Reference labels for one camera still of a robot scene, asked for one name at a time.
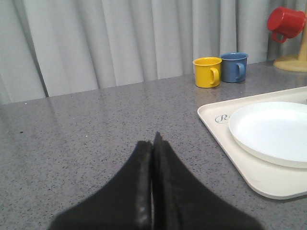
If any red enamel mug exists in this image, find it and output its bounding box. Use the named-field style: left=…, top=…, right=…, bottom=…
left=267, top=7, right=306, bottom=43

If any cream rabbit serving tray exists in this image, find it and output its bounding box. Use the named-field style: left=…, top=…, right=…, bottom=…
left=197, top=87, right=307, bottom=200

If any blue enamel mug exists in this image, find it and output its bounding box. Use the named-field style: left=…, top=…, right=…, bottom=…
left=220, top=52, right=248, bottom=83

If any yellow enamel mug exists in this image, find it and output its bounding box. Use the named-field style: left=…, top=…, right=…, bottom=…
left=193, top=57, right=222, bottom=88

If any wooden mug tree stand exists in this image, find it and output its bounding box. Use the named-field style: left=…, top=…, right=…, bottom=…
left=273, top=23, right=307, bottom=72

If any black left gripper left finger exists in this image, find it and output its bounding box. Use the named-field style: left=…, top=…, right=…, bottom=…
left=49, top=141, right=153, bottom=230

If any white round plate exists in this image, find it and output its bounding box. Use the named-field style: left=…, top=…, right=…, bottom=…
left=228, top=102, right=307, bottom=169

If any grey curtain backdrop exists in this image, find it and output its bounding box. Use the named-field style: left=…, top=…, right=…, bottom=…
left=0, top=0, right=306, bottom=104

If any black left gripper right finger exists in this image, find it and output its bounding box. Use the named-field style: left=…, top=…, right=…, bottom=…
left=152, top=133, right=262, bottom=230

